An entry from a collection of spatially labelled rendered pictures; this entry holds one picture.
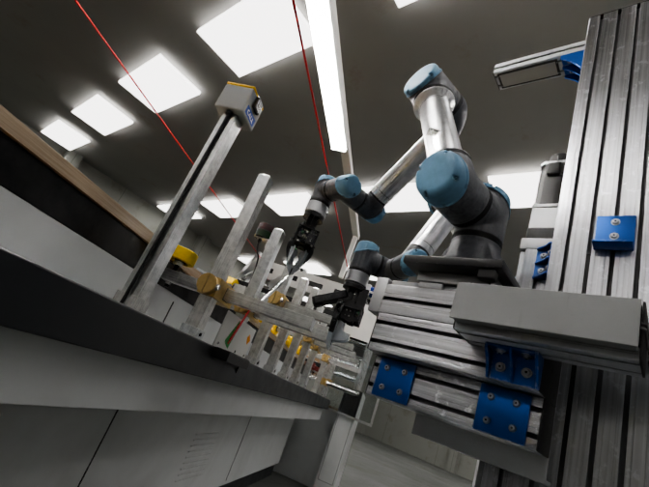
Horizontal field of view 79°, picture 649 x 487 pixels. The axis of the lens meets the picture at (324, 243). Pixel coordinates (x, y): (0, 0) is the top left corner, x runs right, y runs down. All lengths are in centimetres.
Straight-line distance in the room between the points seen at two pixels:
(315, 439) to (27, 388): 329
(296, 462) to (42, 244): 328
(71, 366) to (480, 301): 68
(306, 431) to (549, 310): 333
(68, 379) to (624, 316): 84
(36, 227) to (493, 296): 83
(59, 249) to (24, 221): 10
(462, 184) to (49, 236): 83
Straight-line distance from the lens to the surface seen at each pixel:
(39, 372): 74
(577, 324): 70
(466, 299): 75
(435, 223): 127
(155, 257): 80
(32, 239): 90
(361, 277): 124
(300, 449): 390
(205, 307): 102
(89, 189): 94
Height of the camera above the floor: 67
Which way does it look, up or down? 20 degrees up
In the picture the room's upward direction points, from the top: 22 degrees clockwise
